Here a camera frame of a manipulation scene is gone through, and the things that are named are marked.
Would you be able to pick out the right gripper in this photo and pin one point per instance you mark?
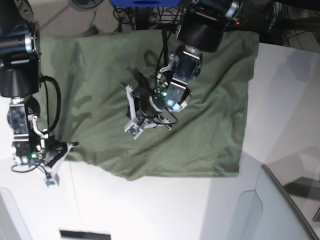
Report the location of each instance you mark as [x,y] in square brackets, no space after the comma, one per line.
[49,159]

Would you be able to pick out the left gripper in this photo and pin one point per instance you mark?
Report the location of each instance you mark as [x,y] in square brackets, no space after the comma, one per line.
[145,110]

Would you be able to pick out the green t-shirt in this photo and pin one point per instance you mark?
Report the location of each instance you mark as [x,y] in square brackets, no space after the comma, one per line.
[111,106]

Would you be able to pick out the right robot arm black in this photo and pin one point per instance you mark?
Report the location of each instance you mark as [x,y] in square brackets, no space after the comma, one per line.
[20,79]

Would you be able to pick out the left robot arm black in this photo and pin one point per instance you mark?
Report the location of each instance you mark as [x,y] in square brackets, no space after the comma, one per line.
[202,29]

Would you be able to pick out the blue bin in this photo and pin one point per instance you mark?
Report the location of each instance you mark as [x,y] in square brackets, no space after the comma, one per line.
[145,3]

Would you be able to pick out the black power strip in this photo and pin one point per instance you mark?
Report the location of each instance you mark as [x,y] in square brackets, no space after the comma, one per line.
[238,21]

